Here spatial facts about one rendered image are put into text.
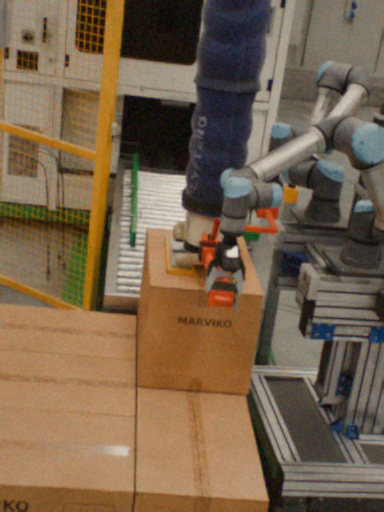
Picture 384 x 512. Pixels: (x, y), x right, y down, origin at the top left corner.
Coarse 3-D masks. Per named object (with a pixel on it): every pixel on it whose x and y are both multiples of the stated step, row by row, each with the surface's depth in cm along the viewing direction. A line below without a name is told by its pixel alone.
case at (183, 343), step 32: (160, 256) 315; (160, 288) 289; (192, 288) 291; (256, 288) 297; (160, 320) 294; (192, 320) 294; (224, 320) 295; (256, 320) 296; (160, 352) 298; (192, 352) 299; (224, 352) 300; (160, 384) 303; (192, 384) 304; (224, 384) 305
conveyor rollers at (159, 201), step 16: (128, 176) 558; (144, 176) 559; (160, 176) 568; (176, 176) 570; (128, 192) 524; (144, 192) 526; (160, 192) 534; (176, 192) 536; (128, 208) 492; (144, 208) 497; (160, 208) 501; (176, 208) 503; (128, 224) 466; (144, 224) 468; (160, 224) 476; (128, 240) 442; (144, 240) 448; (128, 256) 424; (128, 272) 400; (128, 288) 383
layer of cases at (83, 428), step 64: (0, 320) 339; (64, 320) 346; (128, 320) 353; (0, 384) 294; (64, 384) 299; (128, 384) 304; (0, 448) 260; (64, 448) 263; (128, 448) 267; (192, 448) 272; (256, 448) 276
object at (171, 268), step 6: (168, 240) 327; (180, 240) 320; (168, 246) 321; (168, 252) 315; (174, 252) 314; (180, 252) 308; (168, 258) 309; (174, 258) 308; (168, 264) 304; (174, 264) 303; (168, 270) 299; (174, 270) 300; (180, 270) 300; (186, 270) 300; (192, 270) 301
